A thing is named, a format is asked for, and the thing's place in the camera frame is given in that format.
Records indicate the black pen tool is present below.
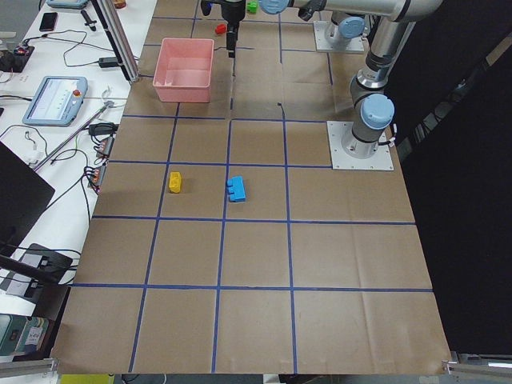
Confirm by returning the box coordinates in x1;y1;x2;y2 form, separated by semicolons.
80;9;97;31

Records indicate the far blue teach pendant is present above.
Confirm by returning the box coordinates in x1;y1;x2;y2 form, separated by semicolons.
46;0;88;10

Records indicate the red toy block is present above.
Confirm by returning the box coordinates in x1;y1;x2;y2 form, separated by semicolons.
214;24;227;35

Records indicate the black smartphone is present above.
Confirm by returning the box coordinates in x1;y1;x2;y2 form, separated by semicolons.
39;12;58;32

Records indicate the black laptop monitor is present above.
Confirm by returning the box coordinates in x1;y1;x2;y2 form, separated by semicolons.
0;143;55;257

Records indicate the near blue teach pendant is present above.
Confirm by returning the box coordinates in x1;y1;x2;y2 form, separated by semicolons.
22;76;88;126

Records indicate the yellow toy block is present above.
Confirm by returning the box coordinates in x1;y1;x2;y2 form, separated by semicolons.
168;171;182;194

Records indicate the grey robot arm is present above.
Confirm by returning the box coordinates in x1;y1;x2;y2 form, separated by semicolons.
258;0;442;159
325;11;366;44

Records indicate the pink plastic box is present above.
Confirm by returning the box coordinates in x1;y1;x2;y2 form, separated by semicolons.
153;38;214;103

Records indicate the aluminium frame post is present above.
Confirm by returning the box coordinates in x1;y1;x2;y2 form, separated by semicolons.
91;0;140;84

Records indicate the blue teach pendant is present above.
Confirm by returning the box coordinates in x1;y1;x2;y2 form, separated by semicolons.
22;76;88;126
46;0;88;10

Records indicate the green toy block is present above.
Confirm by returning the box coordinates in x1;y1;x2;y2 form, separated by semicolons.
246;1;258;14

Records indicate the black power adapter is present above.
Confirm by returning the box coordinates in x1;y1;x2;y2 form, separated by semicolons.
98;57;119;68

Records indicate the blue toy block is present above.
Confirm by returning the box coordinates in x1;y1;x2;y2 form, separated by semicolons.
226;176;246;202

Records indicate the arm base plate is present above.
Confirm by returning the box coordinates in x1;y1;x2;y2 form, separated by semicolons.
326;121;394;171
313;21;365;54

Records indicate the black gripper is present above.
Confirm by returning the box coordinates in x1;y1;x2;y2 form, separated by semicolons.
200;0;245;59

